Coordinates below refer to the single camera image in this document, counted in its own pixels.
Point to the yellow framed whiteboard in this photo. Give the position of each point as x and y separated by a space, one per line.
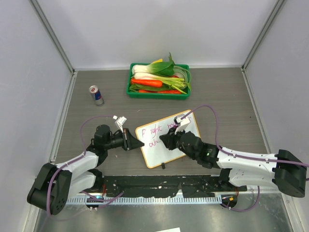
154 151

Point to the red bull drink can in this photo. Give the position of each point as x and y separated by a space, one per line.
96 95

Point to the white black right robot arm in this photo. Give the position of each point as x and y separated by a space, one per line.
282 170

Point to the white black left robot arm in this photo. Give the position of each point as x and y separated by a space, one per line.
55 184

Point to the white green leek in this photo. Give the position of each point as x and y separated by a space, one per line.
175 82

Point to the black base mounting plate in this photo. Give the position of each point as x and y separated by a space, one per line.
163 186

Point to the green plastic vegetable tray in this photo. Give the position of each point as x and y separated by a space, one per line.
136 94

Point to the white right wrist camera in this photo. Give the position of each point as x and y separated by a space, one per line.
182 121

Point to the slotted cable duct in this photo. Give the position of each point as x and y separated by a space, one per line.
178 199

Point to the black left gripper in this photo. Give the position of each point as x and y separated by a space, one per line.
130 142

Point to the green bok choy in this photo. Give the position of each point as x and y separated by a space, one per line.
163 68

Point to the orange carrot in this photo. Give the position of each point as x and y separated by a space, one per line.
146 82

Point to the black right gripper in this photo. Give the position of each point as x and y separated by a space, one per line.
169 138

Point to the white paper sheet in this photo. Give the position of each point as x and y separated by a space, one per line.
172 230

